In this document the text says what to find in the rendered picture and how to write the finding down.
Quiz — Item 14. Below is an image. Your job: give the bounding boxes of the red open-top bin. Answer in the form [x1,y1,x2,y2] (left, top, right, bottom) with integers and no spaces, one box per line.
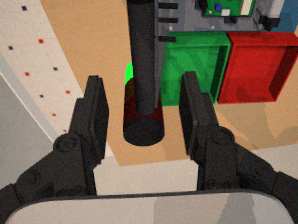
[217,32,298,104]

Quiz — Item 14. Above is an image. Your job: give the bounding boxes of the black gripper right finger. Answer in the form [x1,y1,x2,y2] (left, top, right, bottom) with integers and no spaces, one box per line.
[179,71,298,224]

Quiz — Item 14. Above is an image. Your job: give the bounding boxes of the green bin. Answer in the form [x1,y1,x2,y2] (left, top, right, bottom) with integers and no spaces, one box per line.
[160,32,231,107]

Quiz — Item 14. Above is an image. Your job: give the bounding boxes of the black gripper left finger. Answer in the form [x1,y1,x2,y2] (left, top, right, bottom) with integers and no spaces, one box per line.
[0,75,109,224]

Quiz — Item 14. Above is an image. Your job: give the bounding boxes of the green circuit board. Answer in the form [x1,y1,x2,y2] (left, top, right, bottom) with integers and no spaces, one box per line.
[205,0,254,16]

